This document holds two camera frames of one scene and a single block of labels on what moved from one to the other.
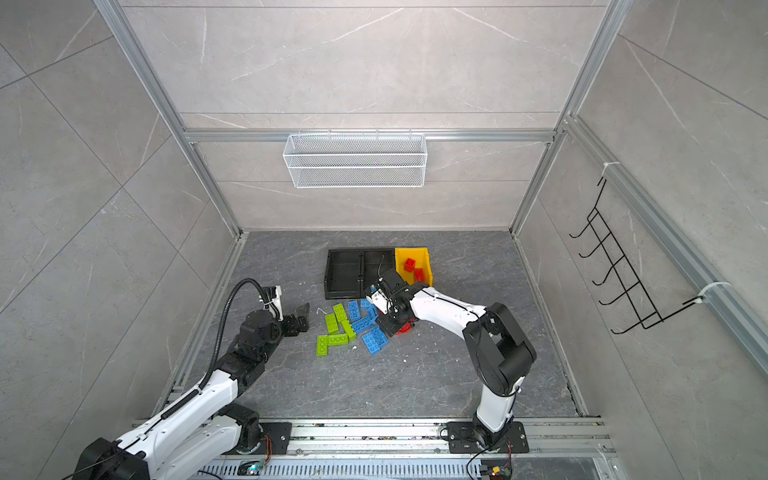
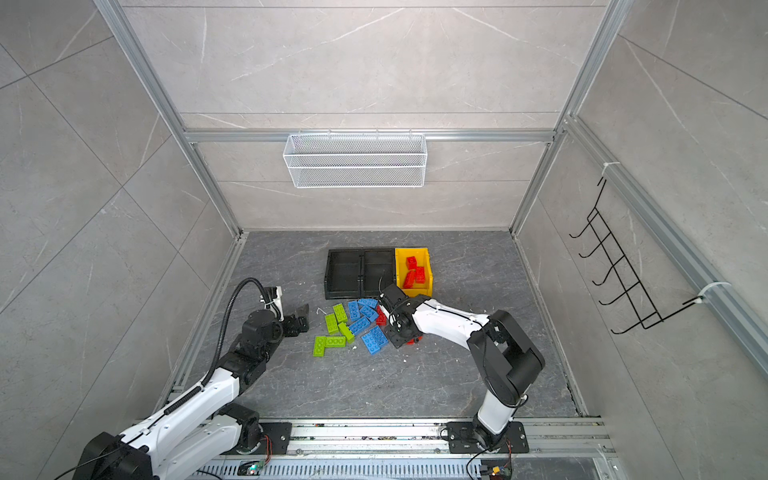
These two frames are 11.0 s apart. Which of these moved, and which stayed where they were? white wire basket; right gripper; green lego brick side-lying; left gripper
Moved: right gripper
Stayed: white wire basket; green lego brick side-lying; left gripper
